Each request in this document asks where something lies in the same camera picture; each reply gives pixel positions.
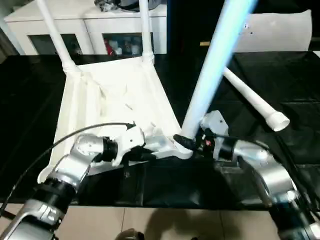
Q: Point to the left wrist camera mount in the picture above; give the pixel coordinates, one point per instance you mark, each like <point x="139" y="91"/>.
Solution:
<point x="130" y="140"/>

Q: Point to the white plastic table top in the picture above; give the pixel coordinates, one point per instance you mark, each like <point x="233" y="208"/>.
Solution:
<point x="112" y="100"/>

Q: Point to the flat white board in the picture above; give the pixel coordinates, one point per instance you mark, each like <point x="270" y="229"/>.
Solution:
<point x="317" y="53"/>

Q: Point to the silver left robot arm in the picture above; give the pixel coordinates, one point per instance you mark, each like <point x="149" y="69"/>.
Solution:
<point x="80" y="155"/>

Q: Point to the white glass-door cabinet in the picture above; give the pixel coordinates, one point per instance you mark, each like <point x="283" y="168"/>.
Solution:
<point x="25" y="25"/>

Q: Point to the dark left robot foot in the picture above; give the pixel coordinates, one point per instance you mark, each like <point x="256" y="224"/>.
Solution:
<point x="130" y="234"/>

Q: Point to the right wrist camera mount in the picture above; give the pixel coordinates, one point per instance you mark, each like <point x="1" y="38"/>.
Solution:
<point x="215" y="122"/>

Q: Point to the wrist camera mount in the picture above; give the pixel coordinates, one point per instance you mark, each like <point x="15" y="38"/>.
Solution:
<point x="215" y="122"/>
<point x="130" y="140"/>

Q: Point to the dark grey cap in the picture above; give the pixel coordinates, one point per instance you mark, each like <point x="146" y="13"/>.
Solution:
<point x="155" y="3"/>

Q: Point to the white plastic table leg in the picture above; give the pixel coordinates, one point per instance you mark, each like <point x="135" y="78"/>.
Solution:
<point x="215" y="62"/>
<point x="57" y="35"/>
<point x="255" y="100"/>
<point x="147" y="30"/>

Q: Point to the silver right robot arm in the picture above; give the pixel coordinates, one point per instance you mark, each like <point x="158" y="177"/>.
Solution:
<point x="270" y="170"/>

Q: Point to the white panel with screw holes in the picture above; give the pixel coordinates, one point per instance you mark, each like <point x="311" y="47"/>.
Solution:
<point x="280" y="32"/>

